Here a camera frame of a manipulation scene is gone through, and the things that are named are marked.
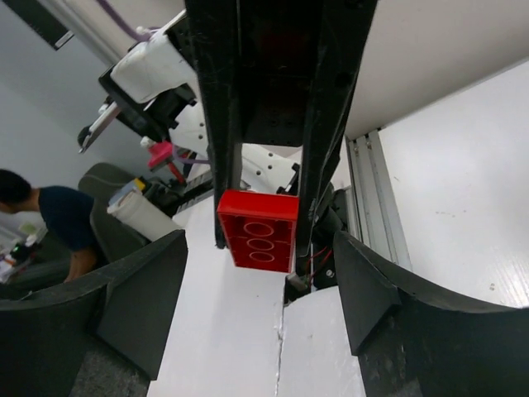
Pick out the red rectangular lego brick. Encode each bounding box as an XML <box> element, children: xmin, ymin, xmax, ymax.
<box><xmin>217</xmin><ymin>189</ymin><xmax>298</xmax><ymax>274</ymax></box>

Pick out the white cylindrical container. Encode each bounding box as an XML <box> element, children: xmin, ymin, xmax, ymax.
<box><xmin>107</xmin><ymin>191</ymin><xmax>181</xmax><ymax>242</ymax></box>

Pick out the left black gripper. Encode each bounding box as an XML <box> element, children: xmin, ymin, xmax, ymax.
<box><xmin>185</xmin><ymin>0</ymin><xmax>378</xmax><ymax>257</ymax></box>

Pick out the red clamp tool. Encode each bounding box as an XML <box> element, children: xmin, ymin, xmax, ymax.
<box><xmin>140</xmin><ymin>136</ymin><xmax>187</xmax><ymax>184</ymax></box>

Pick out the person in dark shirt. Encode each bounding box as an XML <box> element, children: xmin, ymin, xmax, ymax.
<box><xmin>1</xmin><ymin>169</ymin><xmax>107</xmax><ymax>282</ymax></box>

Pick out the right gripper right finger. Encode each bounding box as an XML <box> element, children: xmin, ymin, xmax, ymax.
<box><xmin>333</xmin><ymin>232</ymin><xmax>528</xmax><ymax>396</ymax></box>

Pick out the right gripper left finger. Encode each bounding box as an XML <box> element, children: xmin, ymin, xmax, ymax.
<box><xmin>1</xmin><ymin>230</ymin><xmax>187</xmax><ymax>396</ymax></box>

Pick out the grey office chair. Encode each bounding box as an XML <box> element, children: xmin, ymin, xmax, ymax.
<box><xmin>77</xmin><ymin>161</ymin><xmax>174</xmax><ymax>265</ymax></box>

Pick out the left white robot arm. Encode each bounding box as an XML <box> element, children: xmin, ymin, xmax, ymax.
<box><xmin>99</xmin><ymin>1</ymin><xmax>377</xmax><ymax>256</ymax></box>

